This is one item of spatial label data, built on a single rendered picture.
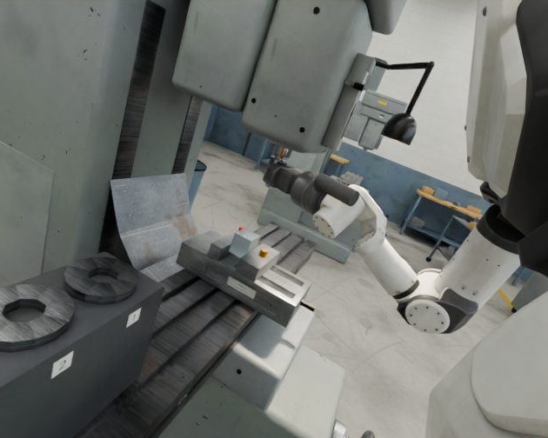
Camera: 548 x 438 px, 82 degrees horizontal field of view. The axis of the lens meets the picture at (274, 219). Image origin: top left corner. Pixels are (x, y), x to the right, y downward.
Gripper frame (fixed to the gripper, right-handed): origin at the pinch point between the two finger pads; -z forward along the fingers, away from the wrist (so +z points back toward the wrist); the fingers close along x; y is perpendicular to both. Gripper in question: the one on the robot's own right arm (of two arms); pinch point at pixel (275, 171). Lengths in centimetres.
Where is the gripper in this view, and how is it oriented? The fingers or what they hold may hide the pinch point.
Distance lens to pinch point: 83.2
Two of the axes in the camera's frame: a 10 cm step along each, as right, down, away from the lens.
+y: -3.4, 8.9, 3.1
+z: 6.4, 4.6, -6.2
